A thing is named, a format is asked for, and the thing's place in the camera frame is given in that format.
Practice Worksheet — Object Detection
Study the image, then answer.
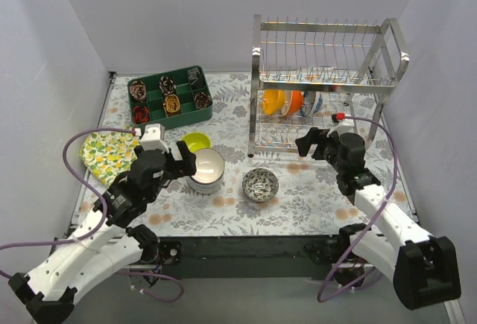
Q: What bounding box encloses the floral table mat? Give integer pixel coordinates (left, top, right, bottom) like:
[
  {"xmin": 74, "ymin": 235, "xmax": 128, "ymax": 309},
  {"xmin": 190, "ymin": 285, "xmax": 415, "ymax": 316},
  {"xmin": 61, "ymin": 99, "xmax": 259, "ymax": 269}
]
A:
[{"xmin": 101, "ymin": 73, "xmax": 394, "ymax": 237}]

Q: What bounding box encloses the yellow orange bowl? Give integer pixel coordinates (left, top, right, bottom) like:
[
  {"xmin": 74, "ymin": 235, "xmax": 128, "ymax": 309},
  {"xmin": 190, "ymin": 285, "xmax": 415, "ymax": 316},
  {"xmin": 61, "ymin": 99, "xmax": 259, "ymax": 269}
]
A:
[{"xmin": 262, "ymin": 89, "xmax": 286, "ymax": 115}]

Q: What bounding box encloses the pink brown rolled tie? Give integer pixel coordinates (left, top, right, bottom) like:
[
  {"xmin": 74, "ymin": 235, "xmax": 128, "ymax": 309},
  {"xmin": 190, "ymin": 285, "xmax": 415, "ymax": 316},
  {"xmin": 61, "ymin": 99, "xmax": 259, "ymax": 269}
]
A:
[{"xmin": 129, "ymin": 80, "xmax": 147, "ymax": 102}]

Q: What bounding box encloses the yellow black rolled tie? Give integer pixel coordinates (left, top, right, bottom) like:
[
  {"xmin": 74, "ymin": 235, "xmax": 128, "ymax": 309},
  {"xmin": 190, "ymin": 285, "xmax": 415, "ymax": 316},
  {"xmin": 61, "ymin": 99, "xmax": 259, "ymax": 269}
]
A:
[{"xmin": 163, "ymin": 94, "xmax": 181, "ymax": 117}]

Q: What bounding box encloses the red black rolled tie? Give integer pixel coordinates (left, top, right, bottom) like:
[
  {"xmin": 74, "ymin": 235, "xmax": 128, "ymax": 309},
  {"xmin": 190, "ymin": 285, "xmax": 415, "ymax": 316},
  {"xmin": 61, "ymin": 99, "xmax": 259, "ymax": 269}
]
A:
[{"xmin": 133, "ymin": 105, "xmax": 150, "ymax": 124}]

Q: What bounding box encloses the white ribbed bowl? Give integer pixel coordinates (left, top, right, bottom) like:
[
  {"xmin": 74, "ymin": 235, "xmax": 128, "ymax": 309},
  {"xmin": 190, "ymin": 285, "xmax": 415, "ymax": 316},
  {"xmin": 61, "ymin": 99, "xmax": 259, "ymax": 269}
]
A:
[{"xmin": 187, "ymin": 177, "xmax": 222, "ymax": 194}]

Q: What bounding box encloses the blue floral white bowl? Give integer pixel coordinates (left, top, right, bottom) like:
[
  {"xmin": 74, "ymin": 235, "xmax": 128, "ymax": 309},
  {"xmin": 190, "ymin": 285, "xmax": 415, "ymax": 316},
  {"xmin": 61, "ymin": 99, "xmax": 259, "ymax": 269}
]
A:
[{"xmin": 300, "ymin": 91, "xmax": 323, "ymax": 117}]

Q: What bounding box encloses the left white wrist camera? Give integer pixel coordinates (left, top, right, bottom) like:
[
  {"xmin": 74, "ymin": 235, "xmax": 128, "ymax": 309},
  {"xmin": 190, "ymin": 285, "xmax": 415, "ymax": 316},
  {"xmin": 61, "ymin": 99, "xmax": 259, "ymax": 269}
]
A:
[{"xmin": 133, "ymin": 124, "xmax": 168, "ymax": 151}]

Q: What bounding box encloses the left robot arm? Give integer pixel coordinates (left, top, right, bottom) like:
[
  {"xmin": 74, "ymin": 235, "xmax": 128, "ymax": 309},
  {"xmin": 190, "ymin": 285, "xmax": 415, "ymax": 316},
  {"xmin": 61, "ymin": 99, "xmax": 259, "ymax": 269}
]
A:
[{"xmin": 8, "ymin": 141, "xmax": 196, "ymax": 323}]

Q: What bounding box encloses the lemon print cloth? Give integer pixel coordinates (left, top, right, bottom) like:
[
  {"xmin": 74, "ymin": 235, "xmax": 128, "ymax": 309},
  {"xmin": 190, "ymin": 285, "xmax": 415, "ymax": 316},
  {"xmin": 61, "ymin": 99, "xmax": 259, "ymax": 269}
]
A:
[{"xmin": 79, "ymin": 132, "xmax": 139, "ymax": 187}]

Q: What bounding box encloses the teal bowl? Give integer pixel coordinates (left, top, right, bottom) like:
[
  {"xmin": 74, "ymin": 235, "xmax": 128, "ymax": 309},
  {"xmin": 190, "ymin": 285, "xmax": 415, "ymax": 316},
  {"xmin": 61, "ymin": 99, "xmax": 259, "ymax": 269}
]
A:
[{"xmin": 191, "ymin": 148, "xmax": 225, "ymax": 185}]

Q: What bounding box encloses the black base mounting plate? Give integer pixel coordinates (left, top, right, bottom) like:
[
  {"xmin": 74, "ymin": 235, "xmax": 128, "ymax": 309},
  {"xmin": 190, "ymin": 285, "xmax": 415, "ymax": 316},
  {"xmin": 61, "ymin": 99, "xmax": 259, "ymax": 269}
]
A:
[{"xmin": 154, "ymin": 235, "xmax": 347, "ymax": 279}]

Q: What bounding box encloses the dark floral pink bowl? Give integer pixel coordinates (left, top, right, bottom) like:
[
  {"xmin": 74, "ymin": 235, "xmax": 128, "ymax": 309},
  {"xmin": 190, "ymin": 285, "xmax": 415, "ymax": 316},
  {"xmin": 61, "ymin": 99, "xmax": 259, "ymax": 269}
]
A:
[{"xmin": 242, "ymin": 168, "xmax": 279, "ymax": 203}]

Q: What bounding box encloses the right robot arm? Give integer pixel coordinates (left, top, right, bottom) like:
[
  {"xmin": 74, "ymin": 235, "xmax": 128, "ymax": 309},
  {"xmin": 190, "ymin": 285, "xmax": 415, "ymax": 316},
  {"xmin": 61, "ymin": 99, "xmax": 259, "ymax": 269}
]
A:
[{"xmin": 295, "ymin": 127, "xmax": 461, "ymax": 310}]

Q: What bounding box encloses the steel two-tier dish rack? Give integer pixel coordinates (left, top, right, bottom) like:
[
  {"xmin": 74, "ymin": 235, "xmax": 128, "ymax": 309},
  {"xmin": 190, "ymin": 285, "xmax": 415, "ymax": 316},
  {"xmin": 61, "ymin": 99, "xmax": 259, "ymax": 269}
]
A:
[{"xmin": 247, "ymin": 14, "xmax": 410, "ymax": 157}]

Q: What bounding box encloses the green compartment tray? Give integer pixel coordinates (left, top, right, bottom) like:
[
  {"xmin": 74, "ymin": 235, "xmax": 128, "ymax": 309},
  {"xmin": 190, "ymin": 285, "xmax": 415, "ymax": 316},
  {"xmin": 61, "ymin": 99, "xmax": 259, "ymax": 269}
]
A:
[{"xmin": 127, "ymin": 66, "xmax": 213, "ymax": 130}]

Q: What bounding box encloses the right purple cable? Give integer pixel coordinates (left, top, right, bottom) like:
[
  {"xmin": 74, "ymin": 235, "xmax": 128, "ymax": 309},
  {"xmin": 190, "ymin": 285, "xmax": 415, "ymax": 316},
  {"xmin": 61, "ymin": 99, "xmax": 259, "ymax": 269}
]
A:
[{"xmin": 316, "ymin": 117, "xmax": 399, "ymax": 303}]

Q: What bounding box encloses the dark floral rolled tie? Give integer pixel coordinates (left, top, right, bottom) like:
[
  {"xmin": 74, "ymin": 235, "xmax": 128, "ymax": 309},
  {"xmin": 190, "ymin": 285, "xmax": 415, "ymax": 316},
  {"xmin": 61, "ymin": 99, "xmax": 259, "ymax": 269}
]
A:
[{"xmin": 159, "ymin": 76, "xmax": 177, "ymax": 96}]

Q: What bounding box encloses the dark grey rolled tie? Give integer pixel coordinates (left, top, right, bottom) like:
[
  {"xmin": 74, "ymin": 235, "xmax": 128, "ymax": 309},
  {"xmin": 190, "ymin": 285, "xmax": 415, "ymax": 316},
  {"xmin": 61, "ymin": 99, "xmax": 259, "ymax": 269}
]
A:
[{"xmin": 187, "ymin": 66, "xmax": 204, "ymax": 89}]

